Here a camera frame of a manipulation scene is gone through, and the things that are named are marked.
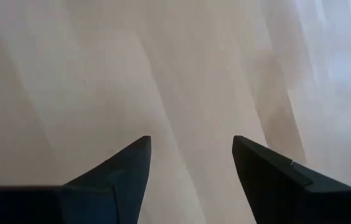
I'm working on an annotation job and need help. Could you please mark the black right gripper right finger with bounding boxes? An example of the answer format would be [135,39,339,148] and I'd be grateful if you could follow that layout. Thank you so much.
[232,135,351,224]

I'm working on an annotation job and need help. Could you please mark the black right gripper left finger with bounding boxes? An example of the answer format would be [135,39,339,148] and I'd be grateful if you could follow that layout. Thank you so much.
[0,135,152,224]

